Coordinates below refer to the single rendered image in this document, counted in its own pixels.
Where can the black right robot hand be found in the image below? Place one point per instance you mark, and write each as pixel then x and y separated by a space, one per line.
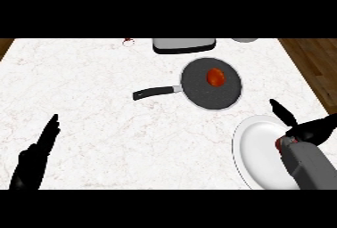
pixel 314 129

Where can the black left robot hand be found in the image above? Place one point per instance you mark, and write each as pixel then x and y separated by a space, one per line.
pixel 36 154

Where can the white round plate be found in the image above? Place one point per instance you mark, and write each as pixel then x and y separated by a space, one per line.
pixel 261 151

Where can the dark grey frying pan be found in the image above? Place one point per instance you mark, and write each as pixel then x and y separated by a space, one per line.
pixel 210 84

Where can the red tomato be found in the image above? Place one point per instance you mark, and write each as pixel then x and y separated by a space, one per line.
pixel 216 77

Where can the pale grey round object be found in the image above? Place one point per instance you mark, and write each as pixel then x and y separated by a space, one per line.
pixel 244 40

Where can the grey and black appliance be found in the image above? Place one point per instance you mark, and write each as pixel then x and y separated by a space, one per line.
pixel 184 45

